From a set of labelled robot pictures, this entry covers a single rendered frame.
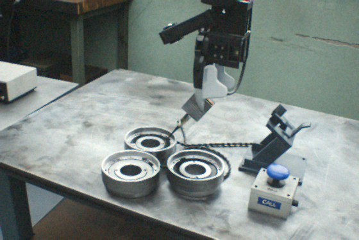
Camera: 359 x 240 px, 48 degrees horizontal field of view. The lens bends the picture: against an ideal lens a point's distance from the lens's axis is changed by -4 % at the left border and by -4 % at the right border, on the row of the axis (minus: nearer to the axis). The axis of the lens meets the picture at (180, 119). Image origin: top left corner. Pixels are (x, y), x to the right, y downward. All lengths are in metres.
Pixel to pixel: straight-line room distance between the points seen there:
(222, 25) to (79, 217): 0.62
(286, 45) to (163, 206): 1.71
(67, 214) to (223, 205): 0.50
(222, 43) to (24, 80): 0.89
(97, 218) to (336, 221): 0.60
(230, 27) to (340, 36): 1.59
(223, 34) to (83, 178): 0.36
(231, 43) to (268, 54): 1.65
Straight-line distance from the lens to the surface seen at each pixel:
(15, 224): 1.01
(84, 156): 0.87
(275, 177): 0.71
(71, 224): 1.09
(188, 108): 0.80
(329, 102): 2.38
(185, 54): 2.52
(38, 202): 1.74
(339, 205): 0.81
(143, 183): 0.72
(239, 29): 0.72
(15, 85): 1.44
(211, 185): 0.74
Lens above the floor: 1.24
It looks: 26 degrees down
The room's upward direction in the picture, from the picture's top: 4 degrees clockwise
